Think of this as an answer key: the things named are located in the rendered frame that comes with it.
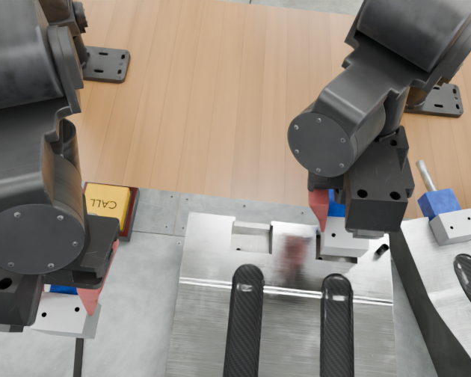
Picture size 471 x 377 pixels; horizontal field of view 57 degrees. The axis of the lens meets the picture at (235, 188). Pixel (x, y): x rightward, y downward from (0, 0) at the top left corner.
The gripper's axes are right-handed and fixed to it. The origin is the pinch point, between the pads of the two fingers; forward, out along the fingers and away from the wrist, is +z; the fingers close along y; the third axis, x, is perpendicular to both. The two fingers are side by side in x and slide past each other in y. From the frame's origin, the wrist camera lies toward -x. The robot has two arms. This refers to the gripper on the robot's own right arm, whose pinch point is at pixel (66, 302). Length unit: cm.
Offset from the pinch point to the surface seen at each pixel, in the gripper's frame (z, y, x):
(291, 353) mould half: 6.8, 24.3, 1.4
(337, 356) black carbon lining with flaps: 7.1, 29.7, 1.8
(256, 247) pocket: 2.8, 19.7, 13.9
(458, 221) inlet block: -2, 47, 18
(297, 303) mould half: 3.9, 24.8, 6.3
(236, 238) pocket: 2.4, 17.0, 14.7
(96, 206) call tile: 3.3, -2.9, 19.3
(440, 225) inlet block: -1.0, 44.4, 18.0
